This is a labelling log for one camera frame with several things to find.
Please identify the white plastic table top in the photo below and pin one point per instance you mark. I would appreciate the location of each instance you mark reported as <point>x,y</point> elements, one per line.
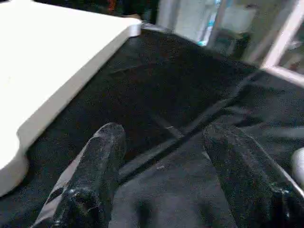
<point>47,57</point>

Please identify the teal and white pole tool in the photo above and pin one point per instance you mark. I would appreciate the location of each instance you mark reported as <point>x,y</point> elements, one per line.
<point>211,23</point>

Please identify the black mat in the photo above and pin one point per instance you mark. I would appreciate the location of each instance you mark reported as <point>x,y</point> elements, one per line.
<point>180,95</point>

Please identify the white plastic table leg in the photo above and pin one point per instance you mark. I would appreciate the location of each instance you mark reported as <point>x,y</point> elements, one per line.
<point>299,166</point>

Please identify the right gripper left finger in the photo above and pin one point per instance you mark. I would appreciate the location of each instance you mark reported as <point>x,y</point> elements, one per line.
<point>90,190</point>

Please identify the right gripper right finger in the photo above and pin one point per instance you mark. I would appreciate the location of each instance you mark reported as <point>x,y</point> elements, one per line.
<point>251,185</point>

